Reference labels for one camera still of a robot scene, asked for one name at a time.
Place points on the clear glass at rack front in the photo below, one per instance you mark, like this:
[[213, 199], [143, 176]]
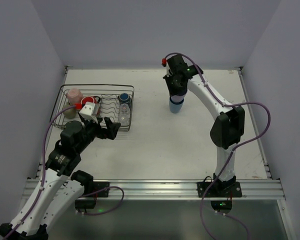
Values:
[[124, 120]]

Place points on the lavender plastic cup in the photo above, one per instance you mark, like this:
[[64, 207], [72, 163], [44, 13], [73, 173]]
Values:
[[177, 99]]

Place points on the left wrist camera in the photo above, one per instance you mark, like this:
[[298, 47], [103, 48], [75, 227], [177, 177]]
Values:
[[90, 111]]

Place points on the pink mug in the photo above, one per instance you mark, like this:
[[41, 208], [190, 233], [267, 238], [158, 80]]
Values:
[[74, 96]]

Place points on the right controller box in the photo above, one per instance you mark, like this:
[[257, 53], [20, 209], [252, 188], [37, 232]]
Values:
[[222, 206]]

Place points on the light blue plastic cup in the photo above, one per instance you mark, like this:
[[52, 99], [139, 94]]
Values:
[[175, 107]]

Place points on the controller box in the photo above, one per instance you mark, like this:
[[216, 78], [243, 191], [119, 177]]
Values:
[[222, 206], [84, 205]]

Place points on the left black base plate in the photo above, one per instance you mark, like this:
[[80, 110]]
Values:
[[100, 188]]

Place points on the olive green mug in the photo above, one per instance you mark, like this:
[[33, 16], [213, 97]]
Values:
[[69, 112]]

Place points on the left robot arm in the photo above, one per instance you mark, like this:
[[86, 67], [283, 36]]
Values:
[[60, 184]]

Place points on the wire dish rack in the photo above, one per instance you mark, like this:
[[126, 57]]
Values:
[[107, 95]]

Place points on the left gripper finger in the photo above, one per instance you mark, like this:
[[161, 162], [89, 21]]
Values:
[[109, 124], [112, 130]]

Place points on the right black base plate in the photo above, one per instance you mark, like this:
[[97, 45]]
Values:
[[220, 189]]

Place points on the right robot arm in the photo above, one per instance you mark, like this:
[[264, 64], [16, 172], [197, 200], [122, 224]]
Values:
[[228, 126]]

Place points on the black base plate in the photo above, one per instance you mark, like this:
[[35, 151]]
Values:
[[100, 188], [220, 189]]

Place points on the left controller box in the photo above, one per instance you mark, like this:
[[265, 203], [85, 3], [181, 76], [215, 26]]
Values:
[[84, 205]]

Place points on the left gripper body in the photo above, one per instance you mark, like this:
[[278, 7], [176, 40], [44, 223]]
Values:
[[101, 130]]

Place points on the aluminium mounting rail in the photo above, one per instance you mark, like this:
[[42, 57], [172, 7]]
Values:
[[251, 189]]

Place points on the dark blue cup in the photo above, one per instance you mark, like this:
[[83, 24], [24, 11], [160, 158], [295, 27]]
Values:
[[124, 98]]

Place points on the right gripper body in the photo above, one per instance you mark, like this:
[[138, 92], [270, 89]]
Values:
[[176, 90]]

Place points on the red mug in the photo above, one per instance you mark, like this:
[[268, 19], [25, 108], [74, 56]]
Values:
[[90, 99]]

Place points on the clear glass near blue cup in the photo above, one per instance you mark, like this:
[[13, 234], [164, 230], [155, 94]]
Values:
[[124, 110]]

